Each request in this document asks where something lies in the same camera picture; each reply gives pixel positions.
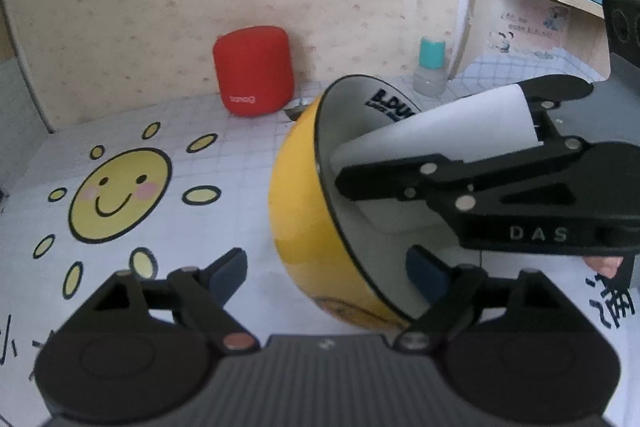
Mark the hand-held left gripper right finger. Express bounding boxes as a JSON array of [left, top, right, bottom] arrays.
[[397, 246, 568, 354]]

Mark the cartoon paper note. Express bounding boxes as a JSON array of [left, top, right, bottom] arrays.
[[487, 4, 571, 58]]

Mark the yellow and white bowl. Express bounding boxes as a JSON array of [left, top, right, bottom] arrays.
[[268, 74, 493, 333]]

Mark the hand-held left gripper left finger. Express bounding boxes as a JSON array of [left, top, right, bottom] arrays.
[[95, 247, 261, 353]]

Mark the white printed table mat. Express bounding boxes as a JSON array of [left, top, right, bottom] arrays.
[[0, 42, 640, 427]]

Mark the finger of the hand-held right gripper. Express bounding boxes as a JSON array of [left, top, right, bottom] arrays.
[[334, 138, 601, 254], [516, 75, 594, 146]]

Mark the teal cap small bottle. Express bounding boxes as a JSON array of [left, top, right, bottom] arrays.
[[412, 36, 448, 98]]

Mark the white sponge block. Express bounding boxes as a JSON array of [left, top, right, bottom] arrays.
[[334, 86, 538, 168]]

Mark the person's right hand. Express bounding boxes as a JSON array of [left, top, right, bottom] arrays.
[[582, 254, 626, 279]]

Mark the red cylindrical cup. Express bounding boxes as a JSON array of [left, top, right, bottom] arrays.
[[212, 25, 293, 118]]

